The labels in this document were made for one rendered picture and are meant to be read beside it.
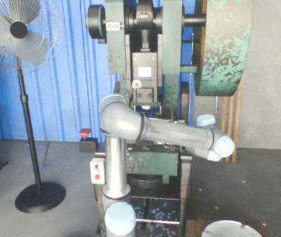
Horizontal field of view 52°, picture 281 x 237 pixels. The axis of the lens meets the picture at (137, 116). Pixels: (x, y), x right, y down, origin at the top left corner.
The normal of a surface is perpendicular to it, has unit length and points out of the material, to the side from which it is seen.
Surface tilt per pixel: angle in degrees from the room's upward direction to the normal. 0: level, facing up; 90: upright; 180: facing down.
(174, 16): 90
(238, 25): 92
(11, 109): 90
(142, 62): 90
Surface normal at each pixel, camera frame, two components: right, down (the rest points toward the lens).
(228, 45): -0.12, 0.56
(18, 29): 0.54, 0.38
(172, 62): -0.13, 0.36
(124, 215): 0.00, -0.88
